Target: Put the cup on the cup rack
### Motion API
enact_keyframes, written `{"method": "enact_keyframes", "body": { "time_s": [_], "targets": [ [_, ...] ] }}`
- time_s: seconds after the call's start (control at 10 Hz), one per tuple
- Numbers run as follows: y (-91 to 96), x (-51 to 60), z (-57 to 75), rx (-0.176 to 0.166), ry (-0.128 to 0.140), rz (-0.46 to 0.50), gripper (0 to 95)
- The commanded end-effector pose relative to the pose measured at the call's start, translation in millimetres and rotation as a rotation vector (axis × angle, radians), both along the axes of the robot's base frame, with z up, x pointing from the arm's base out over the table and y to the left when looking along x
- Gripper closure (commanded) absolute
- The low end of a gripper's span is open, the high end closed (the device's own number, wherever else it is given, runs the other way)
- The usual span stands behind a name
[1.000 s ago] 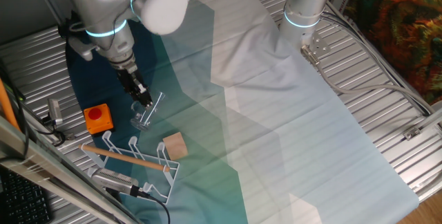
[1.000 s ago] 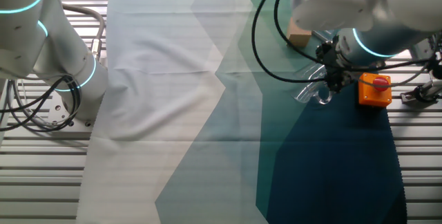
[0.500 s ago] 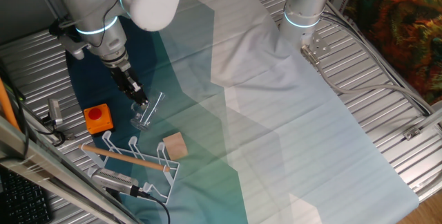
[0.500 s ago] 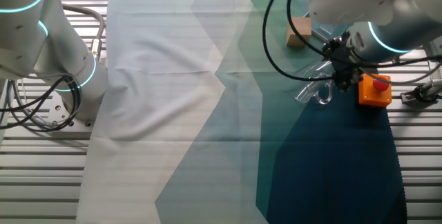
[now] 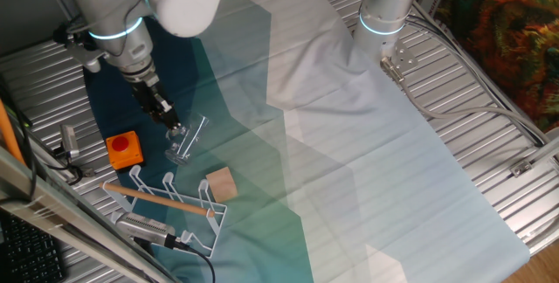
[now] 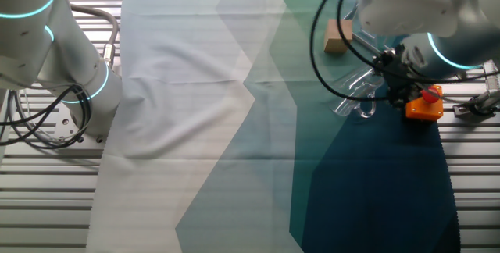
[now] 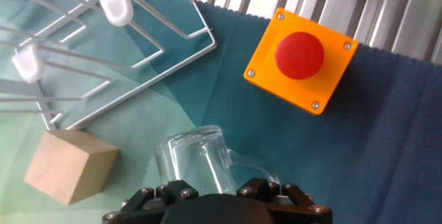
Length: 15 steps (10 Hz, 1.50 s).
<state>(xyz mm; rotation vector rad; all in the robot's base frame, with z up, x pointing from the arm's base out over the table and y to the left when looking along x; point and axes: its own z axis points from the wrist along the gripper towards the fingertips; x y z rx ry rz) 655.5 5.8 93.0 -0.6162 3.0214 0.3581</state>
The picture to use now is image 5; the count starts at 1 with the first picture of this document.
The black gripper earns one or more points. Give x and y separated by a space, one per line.
146 95

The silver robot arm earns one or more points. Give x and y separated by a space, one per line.
113 8

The wooden rod of rack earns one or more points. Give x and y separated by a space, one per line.
157 199

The orange box with red button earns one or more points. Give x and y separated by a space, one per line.
124 149

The small wooden block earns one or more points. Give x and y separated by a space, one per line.
222 184

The orange stick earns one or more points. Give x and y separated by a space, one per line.
8 136

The black keyboard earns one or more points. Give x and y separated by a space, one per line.
26 252

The blue green white tablecloth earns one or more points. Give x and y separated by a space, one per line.
371 165

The colourful patterned cloth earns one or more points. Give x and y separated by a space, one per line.
506 34

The small camera on stand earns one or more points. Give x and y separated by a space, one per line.
70 141

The silver depth camera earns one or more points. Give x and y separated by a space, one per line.
142 228

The aluminium frame bar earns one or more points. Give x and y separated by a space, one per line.
52 226

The metal base plate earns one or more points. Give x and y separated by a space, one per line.
404 56

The small metal bracket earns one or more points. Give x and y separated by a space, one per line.
522 168

